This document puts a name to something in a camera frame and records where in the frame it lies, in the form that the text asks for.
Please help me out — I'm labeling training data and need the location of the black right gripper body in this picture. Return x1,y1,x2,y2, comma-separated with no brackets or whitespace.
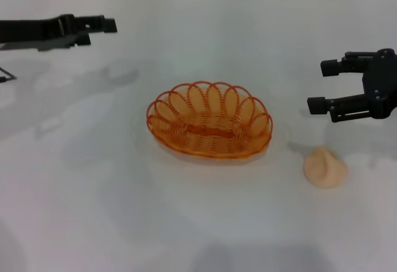
363,48,397,120

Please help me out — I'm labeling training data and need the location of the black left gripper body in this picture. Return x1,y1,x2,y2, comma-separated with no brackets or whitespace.
0,14,77,43

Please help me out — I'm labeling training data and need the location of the orange plastic wire basket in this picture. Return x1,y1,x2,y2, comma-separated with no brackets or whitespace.
145,81,274,160

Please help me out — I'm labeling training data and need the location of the pale peach bread bun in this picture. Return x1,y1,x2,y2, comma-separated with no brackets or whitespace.
303,146,349,189

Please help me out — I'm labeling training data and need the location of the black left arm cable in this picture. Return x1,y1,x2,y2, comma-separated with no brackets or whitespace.
0,65,17,83

